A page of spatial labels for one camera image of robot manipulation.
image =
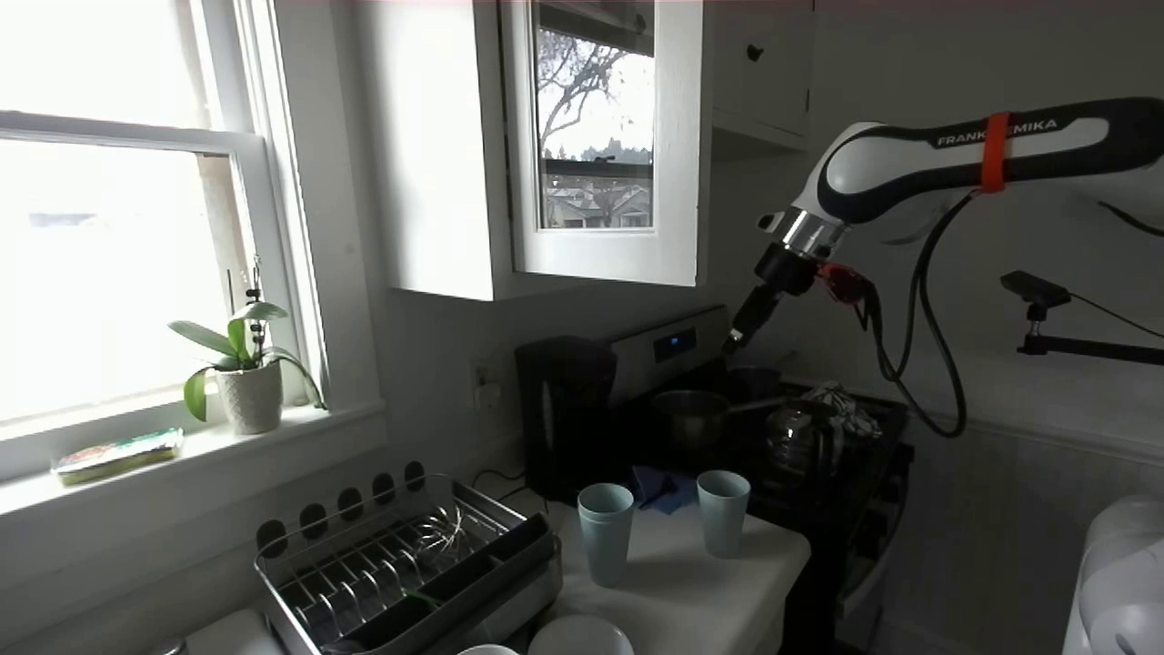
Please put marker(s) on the potted orchid plant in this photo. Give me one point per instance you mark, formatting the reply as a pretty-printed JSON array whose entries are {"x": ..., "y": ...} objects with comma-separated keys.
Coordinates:
[{"x": 249, "y": 368}]

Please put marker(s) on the black electric kettle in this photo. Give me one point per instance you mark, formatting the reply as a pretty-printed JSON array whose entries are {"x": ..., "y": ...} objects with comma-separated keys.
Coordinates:
[{"x": 564, "y": 395}]

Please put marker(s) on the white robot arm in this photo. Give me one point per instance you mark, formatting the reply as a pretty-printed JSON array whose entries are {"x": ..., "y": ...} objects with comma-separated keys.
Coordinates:
[{"x": 1107, "y": 151}]

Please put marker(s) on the window frame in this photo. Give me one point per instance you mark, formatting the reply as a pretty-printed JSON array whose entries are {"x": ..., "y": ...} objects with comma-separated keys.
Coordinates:
[{"x": 160, "y": 162}]

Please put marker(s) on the black gas stove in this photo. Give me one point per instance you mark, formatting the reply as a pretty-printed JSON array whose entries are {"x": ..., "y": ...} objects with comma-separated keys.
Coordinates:
[{"x": 850, "y": 516}]

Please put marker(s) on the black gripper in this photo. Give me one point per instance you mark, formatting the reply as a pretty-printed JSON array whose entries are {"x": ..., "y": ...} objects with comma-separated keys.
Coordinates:
[{"x": 792, "y": 274}]

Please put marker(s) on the light blue cup on counter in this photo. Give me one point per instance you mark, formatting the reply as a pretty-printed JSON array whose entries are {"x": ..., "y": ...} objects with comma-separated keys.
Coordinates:
[{"x": 604, "y": 516}]

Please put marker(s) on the blue cloth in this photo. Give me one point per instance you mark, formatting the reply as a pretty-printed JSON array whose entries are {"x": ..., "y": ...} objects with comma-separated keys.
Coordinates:
[{"x": 663, "y": 490}]

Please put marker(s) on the dark cooking pot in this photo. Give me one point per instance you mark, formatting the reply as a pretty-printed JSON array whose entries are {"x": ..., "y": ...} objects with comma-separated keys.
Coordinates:
[{"x": 688, "y": 418}]

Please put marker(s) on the metal dish rack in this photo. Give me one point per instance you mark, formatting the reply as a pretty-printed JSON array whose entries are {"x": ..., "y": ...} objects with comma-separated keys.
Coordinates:
[{"x": 404, "y": 573}]

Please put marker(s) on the white bowl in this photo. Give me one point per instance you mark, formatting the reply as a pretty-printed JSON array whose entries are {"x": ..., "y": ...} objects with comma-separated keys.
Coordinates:
[{"x": 578, "y": 633}]

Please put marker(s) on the white wall outlet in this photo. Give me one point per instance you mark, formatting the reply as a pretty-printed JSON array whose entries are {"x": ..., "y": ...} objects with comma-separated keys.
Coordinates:
[{"x": 485, "y": 388}]

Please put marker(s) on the green sponge on sill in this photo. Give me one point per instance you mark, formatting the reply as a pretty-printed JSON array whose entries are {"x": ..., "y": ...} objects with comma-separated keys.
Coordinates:
[{"x": 119, "y": 457}]

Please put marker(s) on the white glass cabinet door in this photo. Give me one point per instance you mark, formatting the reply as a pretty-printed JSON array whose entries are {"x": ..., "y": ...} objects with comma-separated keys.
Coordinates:
[{"x": 610, "y": 133}]

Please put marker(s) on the white wall cabinet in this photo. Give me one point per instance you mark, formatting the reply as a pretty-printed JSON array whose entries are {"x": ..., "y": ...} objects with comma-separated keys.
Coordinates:
[{"x": 435, "y": 80}]

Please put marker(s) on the light blue cup from cabinet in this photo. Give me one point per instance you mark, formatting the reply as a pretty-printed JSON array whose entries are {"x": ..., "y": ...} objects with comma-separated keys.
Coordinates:
[{"x": 721, "y": 509}]

